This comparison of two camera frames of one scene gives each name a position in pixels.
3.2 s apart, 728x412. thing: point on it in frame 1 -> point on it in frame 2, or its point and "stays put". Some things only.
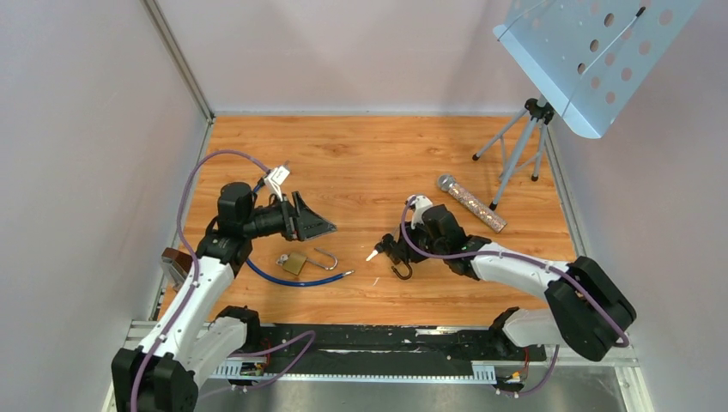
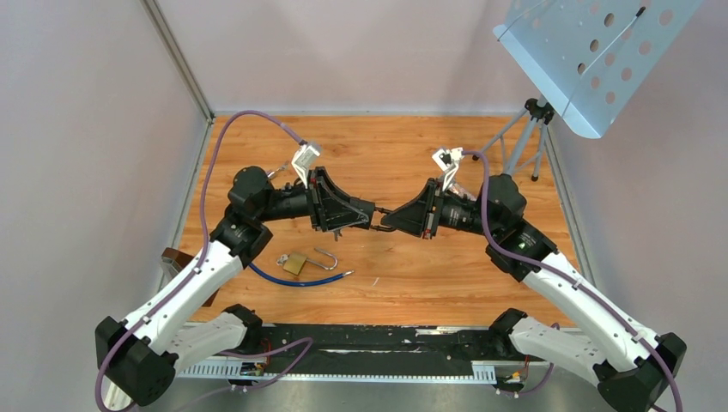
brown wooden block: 178,263 stays put
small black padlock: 410,274 -> 396,219
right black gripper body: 421,239 -> 445,208
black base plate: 389,342 stays put
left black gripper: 306,224 -> 329,206
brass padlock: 294,263 stays put
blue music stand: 585,57 stays put
